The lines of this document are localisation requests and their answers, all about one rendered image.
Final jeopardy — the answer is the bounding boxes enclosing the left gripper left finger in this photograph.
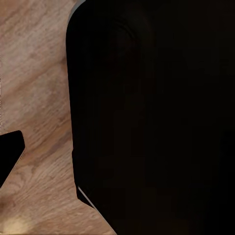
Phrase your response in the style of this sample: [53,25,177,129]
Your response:
[0,130,25,188]

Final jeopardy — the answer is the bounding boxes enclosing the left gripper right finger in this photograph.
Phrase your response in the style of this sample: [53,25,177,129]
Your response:
[220,130,235,168]

